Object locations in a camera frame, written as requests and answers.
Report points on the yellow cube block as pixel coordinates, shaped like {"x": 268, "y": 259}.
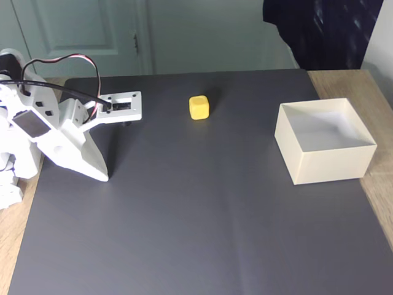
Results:
{"x": 199, "y": 107}

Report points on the dark grey table mat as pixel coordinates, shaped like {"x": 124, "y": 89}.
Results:
{"x": 184, "y": 199}

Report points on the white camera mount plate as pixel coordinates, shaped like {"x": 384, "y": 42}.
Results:
{"x": 122, "y": 115}

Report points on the white open box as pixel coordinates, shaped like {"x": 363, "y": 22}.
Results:
{"x": 331, "y": 166}

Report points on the metal door hinge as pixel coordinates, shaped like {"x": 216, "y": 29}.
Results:
{"x": 135, "y": 41}

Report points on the black hanging cloth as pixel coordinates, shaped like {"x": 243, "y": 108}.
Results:
{"x": 322, "y": 30}

